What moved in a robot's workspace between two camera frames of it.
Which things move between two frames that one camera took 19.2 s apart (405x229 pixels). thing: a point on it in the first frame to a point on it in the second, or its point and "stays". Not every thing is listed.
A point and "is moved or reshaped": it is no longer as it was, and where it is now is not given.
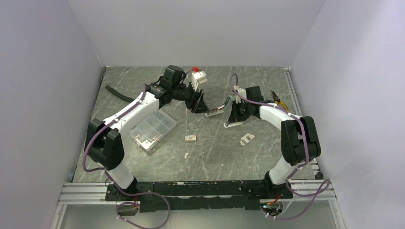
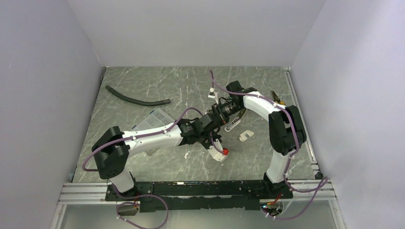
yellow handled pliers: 278,101 stays
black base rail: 212,195 stays
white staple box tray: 246,138 is moved or reshaped
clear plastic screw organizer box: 152,129 stays
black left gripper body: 190,99 to 205,140
